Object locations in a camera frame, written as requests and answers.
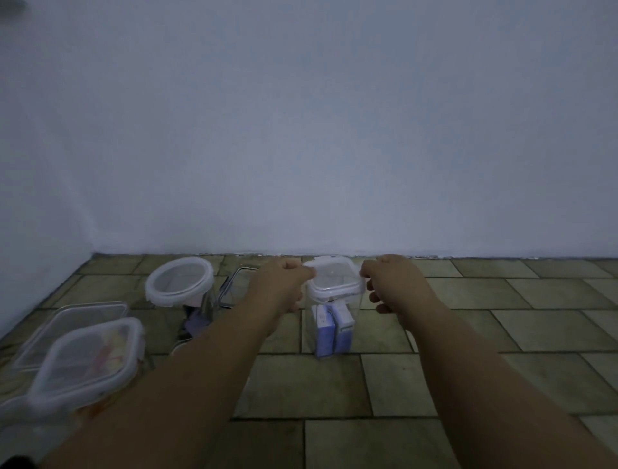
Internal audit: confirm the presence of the person's right hand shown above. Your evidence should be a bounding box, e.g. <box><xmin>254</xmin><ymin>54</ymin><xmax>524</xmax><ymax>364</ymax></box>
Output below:
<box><xmin>359</xmin><ymin>254</ymin><xmax>438</xmax><ymax>320</ymax></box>

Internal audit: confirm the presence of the person's left hand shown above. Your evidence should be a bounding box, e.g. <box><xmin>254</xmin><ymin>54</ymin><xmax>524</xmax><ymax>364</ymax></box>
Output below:
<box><xmin>246</xmin><ymin>257</ymin><xmax>317</xmax><ymax>334</ymax></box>

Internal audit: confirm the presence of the black-rimmed clear lid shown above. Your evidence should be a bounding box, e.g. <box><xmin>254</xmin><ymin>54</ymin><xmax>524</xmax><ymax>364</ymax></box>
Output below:
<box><xmin>218</xmin><ymin>266</ymin><xmax>259</xmax><ymax>311</ymax></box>

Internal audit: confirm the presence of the round white-rimmed lid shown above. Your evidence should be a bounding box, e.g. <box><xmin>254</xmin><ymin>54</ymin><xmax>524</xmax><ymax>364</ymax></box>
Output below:
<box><xmin>144</xmin><ymin>256</ymin><xmax>215</xmax><ymax>309</ymax></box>

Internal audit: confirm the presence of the large clear container one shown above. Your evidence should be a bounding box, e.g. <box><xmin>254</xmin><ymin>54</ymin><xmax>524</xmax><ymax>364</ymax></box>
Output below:
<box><xmin>9</xmin><ymin>301</ymin><xmax>131</xmax><ymax>373</ymax></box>

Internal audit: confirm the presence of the person's left forearm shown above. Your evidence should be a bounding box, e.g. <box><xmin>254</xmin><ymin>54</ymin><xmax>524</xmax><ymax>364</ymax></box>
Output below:
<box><xmin>43</xmin><ymin>304</ymin><xmax>286</xmax><ymax>469</ymax></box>

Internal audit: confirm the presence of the person's right forearm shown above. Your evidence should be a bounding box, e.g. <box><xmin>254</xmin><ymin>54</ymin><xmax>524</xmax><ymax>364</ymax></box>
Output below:
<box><xmin>405</xmin><ymin>299</ymin><xmax>618</xmax><ymax>469</ymax></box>

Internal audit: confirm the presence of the purple binder clip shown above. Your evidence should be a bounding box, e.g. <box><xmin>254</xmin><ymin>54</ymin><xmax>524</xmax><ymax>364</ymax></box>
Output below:
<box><xmin>185</xmin><ymin>309</ymin><xmax>209</xmax><ymax>340</ymax></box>

